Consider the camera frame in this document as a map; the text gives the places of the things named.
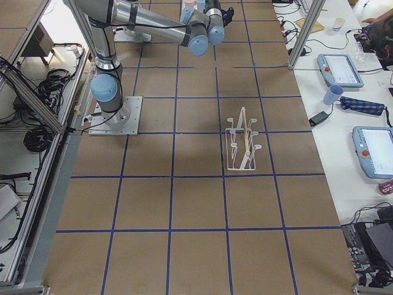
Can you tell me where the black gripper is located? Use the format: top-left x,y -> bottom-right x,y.
221,7 -> 235,27

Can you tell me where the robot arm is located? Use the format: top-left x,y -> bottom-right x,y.
65,1 -> 235,125

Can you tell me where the blue plastic cup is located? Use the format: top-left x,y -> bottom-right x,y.
196,0 -> 205,12

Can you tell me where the pink plastic cup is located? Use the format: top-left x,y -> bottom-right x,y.
183,0 -> 195,8

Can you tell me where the white paper cup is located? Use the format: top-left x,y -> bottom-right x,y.
332,17 -> 346,33

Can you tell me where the blue cup on desk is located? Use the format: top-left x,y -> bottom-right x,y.
323,85 -> 343,106

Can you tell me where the wooden board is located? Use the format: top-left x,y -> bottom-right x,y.
295,17 -> 324,33

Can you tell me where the upper teach pendant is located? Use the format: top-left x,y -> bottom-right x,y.
317,53 -> 364,89

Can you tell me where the teach pendant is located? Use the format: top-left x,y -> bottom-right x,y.
352,126 -> 392,179
317,53 -> 364,89

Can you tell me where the black power adapter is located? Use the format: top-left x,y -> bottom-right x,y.
309,111 -> 330,127

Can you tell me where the blue plaid folded umbrella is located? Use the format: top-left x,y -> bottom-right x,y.
340,96 -> 385,116

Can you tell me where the lower teach pendant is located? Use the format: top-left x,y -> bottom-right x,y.
352,126 -> 392,179

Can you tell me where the aluminium frame post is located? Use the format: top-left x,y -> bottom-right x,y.
288,0 -> 325,69

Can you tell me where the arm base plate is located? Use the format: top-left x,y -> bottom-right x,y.
114,27 -> 152,43
88,96 -> 142,136

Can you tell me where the white wire cup rack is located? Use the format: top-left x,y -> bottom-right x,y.
225,106 -> 262,171

